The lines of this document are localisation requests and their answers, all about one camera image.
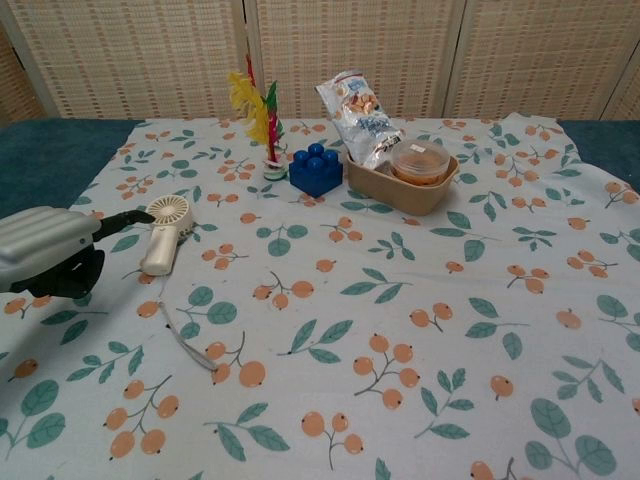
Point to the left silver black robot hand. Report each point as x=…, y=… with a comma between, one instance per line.
x=40, y=240

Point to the cream handheld fan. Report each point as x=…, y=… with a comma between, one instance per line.
x=161, y=235

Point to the colourful feather shuttlecock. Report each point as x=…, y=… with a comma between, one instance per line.
x=265, y=120

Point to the blue toy building block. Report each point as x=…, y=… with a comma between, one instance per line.
x=316, y=172

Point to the floral fruit print tablecloth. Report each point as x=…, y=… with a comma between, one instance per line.
x=350, y=310

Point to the woven bamboo folding screen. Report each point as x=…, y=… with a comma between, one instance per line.
x=320, y=55

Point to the silver snack bag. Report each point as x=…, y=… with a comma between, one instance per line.
x=362, y=125

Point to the brown paper tray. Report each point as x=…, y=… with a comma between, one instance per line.
x=400, y=192

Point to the round clear lidded container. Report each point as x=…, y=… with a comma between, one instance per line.
x=419, y=162

